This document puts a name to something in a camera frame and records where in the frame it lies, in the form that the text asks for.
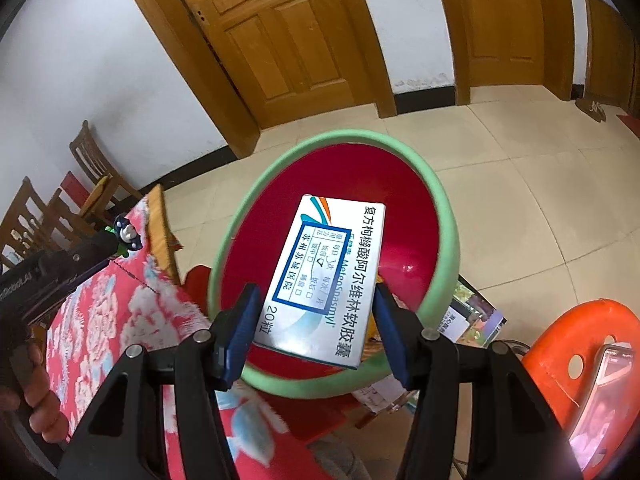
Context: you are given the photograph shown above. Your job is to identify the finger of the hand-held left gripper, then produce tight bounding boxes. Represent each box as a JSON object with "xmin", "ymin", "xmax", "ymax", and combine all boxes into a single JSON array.
[{"xmin": 30, "ymin": 231, "xmax": 121, "ymax": 320}]

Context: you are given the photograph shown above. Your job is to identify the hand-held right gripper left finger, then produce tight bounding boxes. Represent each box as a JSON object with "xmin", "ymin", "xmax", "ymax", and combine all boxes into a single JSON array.
[{"xmin": 57, "ymin": 282, "xmax": 263, "ymax": 480}]

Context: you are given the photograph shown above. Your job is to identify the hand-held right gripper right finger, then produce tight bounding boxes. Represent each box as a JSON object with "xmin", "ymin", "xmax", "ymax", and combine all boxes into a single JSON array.
[{"xmin": 375, "ymin": 284, "xmax": 586, "ymax": 480}]

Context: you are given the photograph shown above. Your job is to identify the white medicine box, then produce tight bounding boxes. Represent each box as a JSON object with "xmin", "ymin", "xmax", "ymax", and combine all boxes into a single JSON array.
[{"xmin": 253, "ymin": 194, "xmax": 387, "ymax": 370}]

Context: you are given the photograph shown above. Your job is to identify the red bin with green rim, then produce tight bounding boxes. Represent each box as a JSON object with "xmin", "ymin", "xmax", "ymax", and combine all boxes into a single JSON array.
[{"xmin": 207, "ymin": 130, "xmax": 458, "ymax": 400}]

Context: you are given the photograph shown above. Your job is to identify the person's left hand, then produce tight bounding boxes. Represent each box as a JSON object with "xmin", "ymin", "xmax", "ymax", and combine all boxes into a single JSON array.
[{"xmin": 0, "ymin": 345, "xmax": 69, "ymax": 444}]

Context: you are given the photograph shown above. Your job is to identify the white paper leaflet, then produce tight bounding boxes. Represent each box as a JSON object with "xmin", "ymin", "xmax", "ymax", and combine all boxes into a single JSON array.
[{"xmin": 350, "ymin": 375, "xmax": 416, "ymax": 416}]

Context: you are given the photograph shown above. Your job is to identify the red floral tablecloth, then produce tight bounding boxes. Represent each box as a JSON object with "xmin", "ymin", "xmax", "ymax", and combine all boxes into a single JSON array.
[{"xmin": 45, "ymin": 197, "xmax": 291, "ymax": 480}]

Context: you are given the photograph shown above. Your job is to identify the wooden dining chair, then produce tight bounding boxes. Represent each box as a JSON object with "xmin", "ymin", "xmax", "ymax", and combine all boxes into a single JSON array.
[
  {"xmin": 0, "ymin": 176, "xmax": 58, "ymax": 268},
  {"xmin": 69, "ymin": 120, "xmax": 143, "ymax": 211}
]

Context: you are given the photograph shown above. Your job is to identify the yellow seat cushion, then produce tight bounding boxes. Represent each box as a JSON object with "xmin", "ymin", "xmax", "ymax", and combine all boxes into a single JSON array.
[{"xmin": 82, "ymin": 175, "xmax": 113, "ymax": 211}]

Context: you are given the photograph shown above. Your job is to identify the red paper bag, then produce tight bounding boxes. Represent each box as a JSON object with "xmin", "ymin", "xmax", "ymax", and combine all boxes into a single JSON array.
[{"xmin": 60, "ymin": 171, "xmax": 93, "ymax": 201}]

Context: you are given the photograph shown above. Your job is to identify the light wooden table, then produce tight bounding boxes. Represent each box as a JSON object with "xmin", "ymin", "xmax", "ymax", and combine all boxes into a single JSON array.
[{"xmin": 142, "ymin": 183, "xmax": 183, "ymax": 286}]

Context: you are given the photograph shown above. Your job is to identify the orange plastic stool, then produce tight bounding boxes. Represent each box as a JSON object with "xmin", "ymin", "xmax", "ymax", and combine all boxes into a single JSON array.
[{"xmin": 520, "ymin": 299, "xmax": 640, "ymax": 476}]

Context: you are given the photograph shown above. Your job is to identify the smartphone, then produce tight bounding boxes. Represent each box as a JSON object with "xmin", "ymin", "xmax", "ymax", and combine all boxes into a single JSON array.
[{"xmin": 570, "ymin": 342, "xmax": 640, "ymax": 471}]

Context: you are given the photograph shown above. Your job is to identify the wooden door with black lock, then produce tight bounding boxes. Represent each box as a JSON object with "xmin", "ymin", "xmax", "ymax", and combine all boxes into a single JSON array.
[{"xmin": 112, "ymin": 0, "xmax": 398, "ymax": 158}]

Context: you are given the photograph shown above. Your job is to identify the brown slipper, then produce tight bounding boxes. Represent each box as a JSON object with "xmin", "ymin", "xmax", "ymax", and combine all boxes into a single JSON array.
[{"xmin": 575, "ymin": 96, "xmax": 608, "ymax": 123}]

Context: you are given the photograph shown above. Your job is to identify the red floor mat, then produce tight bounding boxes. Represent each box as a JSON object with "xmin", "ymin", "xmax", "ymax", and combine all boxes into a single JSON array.
[{"xmin": 616, "ymin": 112, "xmax": 640, "ymax": 138}]

